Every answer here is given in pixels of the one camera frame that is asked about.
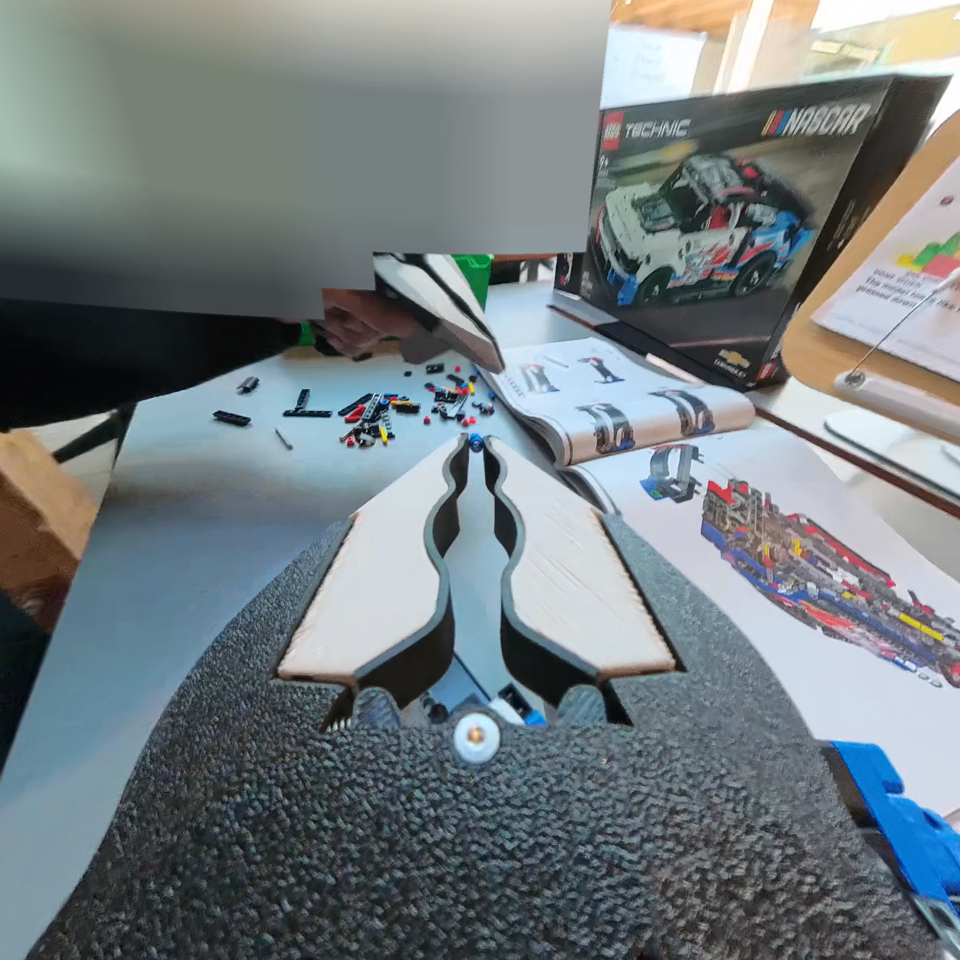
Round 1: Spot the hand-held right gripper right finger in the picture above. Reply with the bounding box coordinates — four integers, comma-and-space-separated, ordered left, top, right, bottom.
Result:
480, 435, 679, 709

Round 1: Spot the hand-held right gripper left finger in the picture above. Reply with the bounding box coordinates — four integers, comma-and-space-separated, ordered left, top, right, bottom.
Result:
275, 435, 472, 709

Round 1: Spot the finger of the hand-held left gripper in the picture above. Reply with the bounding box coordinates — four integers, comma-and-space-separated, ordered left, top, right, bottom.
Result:
419, 251, 508, 370
372, 254, 498, 370

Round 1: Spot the pile of small brick pieces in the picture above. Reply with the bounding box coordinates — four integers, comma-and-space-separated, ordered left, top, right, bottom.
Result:
210, 360, 499, 451

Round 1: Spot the small toy brick assembly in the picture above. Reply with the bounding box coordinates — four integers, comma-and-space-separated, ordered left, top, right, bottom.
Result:
483, 680, 553, 732

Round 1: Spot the red black toy race car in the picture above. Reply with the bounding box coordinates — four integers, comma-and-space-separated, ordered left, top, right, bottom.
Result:
821, 738, 960, 939

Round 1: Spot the person's left forearm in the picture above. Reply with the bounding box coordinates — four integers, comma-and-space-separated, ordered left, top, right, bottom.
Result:
0, 297, 324, 433

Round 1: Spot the grey desk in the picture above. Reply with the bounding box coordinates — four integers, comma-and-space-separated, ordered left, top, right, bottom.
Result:
0, 282, 960, 960

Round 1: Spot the person's left hand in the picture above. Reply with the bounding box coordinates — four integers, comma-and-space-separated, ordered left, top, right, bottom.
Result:
318, 288, 436, 361

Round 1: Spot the green storage bin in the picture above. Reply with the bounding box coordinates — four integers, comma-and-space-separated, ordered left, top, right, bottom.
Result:
297, 252, 496, 349

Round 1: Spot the open instruction booklet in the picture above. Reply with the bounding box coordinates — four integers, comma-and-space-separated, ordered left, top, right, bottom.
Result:
477, 338, 960, 819

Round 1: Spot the toy set box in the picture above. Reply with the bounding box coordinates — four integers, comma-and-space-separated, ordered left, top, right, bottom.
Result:
555, 72, 954, 394

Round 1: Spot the white stand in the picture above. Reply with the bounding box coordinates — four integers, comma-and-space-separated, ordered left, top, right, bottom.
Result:
822, 360, 960, 504

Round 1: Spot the person's black clothing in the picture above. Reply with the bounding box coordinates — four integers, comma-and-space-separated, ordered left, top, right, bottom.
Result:
0, 590, 49, 774

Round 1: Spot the printed paper sheet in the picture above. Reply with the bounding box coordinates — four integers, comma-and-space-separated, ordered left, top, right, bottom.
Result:
810, 158, 960, 384

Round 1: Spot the wooden post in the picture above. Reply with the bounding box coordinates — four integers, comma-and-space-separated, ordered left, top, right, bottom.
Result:
0, 431, 100, 634

